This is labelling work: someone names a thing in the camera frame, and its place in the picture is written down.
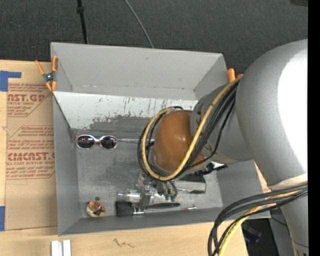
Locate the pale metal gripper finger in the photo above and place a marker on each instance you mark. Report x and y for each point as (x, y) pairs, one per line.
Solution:
(145, 203)
(128, 196)

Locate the thin metal pin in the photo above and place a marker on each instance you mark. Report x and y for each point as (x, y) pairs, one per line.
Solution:
(189, 207)

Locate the pink-framed sunglasses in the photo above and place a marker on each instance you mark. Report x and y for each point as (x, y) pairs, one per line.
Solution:
(84, 141)

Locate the brown cardboard board red print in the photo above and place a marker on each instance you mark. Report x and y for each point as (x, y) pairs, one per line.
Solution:
(27, 190)

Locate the grey metal bin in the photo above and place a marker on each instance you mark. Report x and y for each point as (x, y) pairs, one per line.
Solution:
(125, 75)

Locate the black cylinder on white bracket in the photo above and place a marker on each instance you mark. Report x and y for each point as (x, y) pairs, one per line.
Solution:
(216, 166)

